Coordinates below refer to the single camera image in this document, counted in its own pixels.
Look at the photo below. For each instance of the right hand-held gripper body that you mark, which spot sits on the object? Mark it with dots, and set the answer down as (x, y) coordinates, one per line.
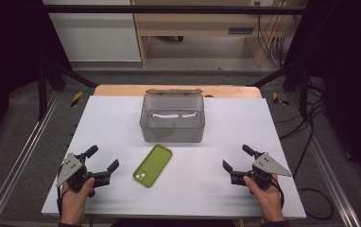
(268, 167)

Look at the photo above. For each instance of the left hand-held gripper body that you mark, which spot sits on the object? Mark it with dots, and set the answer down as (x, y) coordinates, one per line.
(71, 170)

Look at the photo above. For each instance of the green phone case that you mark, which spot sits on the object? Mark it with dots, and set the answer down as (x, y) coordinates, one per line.
(152, 166)

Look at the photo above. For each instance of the transparent grey storage box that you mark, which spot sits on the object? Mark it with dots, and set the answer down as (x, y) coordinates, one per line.
(172, 126)

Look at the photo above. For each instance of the person's left hand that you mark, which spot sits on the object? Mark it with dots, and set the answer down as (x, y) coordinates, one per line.
(74, 201)

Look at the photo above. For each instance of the person's right hand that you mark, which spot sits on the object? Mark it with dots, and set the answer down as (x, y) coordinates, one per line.
(265, 198)

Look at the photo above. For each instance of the white table board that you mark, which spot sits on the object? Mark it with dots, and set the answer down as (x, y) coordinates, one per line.
(106, 126)

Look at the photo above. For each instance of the yellow black tape strip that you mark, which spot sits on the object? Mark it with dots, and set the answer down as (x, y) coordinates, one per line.
(77, 98)
(278, 99)

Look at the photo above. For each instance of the wooden table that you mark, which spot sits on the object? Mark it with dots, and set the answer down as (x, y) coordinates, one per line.
(122, 90)

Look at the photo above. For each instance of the white cabinet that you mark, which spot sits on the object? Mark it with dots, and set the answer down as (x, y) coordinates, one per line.
(96, 34)

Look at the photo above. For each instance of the black curtain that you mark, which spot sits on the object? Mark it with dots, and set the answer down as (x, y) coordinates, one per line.
(352, 63)
(8, 47)

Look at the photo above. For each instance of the light wooden desk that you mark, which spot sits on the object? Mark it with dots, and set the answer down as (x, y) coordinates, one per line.
(200, 22)

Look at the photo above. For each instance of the metal floor rail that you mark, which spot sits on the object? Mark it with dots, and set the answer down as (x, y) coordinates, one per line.
(330, 173)
(18, 157)

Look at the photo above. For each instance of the black frame strut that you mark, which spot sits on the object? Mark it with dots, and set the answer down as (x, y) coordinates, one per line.
(70, 73)
(279, 74)

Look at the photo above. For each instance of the black horizontal frame bar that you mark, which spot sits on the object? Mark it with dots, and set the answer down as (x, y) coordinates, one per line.
(169, 9)

